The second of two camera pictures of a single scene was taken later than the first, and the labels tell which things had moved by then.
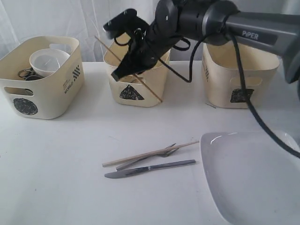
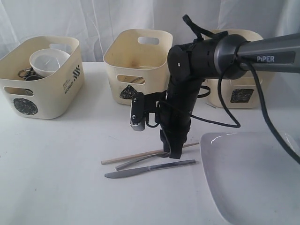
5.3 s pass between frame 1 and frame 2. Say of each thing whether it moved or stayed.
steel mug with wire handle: stayed
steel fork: stayed
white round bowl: stayed
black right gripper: moved
